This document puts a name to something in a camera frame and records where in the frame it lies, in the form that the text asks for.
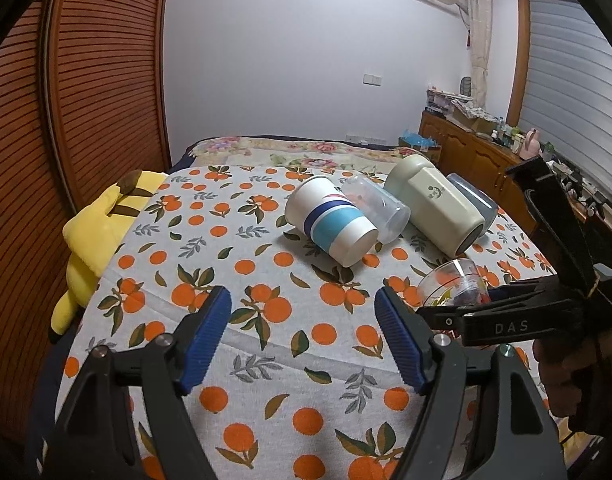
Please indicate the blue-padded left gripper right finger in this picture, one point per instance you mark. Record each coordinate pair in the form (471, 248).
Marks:
(513, 436)

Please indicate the louvered wooden wardrobe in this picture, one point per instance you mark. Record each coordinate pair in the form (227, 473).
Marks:
(81, 103)

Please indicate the yellow plush toy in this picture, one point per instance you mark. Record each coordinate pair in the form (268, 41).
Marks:
(93, 236)

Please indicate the cream curtain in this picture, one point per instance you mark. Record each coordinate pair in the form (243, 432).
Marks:
(480, 28)

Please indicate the white wall switch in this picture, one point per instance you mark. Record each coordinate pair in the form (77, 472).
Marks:
(372, 80)

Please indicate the pale green panda mug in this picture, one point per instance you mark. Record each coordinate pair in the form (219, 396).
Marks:
(437, 208)

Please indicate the clear plastic cup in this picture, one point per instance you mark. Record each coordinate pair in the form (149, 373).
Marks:
(388, 214)

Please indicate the clear glass red print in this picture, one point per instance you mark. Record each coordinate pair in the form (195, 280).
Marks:
(455, 283)

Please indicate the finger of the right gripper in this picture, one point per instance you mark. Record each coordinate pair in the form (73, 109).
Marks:
(448, 317)
(545, 290)

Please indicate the floral bed quilt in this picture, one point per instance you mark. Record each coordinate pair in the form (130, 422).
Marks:
(288, 152)

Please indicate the cardboard box with clutter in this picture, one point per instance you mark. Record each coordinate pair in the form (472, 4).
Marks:
(460, 110)

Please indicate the white cup blue stripes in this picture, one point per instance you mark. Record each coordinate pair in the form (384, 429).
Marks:
(325, 215)

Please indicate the blue-grey translucent cup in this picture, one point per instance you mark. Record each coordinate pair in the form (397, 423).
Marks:
(485, 205)

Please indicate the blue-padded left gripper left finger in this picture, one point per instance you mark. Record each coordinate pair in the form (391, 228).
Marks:
(94, 436)

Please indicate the pink kettle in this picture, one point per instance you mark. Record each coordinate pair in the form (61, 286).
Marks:
(531, 146)

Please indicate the orange-print bed cloth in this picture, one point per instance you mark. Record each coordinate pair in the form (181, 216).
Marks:
(302, 385)

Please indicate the wooden sideboard cabinet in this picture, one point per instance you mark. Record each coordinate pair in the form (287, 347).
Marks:
(480, 162)

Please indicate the grey window blind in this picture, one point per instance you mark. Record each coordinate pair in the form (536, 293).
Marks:
(568, 91)

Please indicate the right hand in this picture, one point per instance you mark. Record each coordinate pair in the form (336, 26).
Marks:
(578, 379)

